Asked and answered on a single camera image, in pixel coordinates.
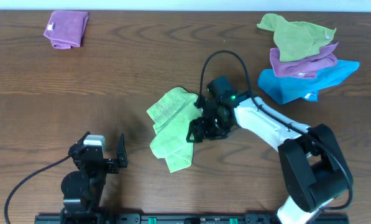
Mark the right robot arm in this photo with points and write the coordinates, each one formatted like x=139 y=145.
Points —
x=316 y=174

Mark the blue cloth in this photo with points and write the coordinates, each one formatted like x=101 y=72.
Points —
x=285 y=90

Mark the olive green cloth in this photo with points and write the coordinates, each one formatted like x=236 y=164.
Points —
x=298 y=39

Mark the light green cloth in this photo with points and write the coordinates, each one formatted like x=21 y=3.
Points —
x=171 y=116

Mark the crumpled purple cloth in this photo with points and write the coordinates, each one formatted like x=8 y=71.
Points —
x=306 y=68

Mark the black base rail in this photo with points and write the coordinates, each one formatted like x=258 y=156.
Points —
x=135 y=218

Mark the folded purple cloth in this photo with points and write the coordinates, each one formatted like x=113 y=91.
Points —
x=65 y=29

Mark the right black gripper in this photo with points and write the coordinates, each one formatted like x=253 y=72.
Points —
x=198 y=126

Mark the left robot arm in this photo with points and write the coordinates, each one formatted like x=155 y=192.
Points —
x=82 y=189

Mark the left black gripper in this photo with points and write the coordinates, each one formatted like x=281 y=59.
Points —
x=101 y=161

